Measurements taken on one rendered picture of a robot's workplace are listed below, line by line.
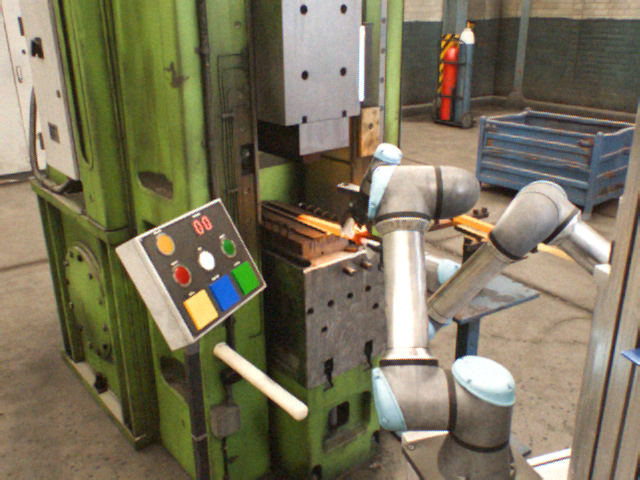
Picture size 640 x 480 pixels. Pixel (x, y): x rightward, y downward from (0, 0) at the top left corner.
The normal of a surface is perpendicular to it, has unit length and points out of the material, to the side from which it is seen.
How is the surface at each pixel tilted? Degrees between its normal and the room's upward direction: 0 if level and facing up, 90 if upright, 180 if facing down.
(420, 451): 0
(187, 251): 60
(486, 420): 90
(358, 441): 89
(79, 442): 0
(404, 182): 48
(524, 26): 90
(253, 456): 90
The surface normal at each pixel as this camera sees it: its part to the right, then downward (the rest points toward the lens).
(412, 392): -0.02, -0.29
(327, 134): 0.63, 0.26
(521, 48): -0.83, 0.20
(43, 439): -0.01, -0.94
